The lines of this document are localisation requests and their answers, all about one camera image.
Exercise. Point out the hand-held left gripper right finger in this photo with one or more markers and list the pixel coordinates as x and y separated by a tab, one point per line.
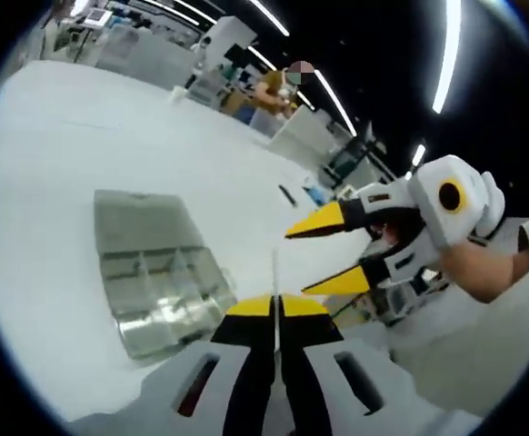
310	372

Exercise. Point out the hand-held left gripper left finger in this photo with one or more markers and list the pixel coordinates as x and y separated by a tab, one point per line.
246	372

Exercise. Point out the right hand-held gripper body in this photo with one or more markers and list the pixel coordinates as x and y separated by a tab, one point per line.
455	200

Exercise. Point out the clear plastic guide fixture box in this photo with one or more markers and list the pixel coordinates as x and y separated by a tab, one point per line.
142	236

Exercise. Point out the small white box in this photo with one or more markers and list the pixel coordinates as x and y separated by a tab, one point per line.
347	193

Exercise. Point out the blue packet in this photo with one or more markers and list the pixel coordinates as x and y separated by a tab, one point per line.
316	194

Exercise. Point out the black pen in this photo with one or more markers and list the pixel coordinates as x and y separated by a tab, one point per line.
287	196

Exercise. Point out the white cup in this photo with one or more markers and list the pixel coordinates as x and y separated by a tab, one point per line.
176	95

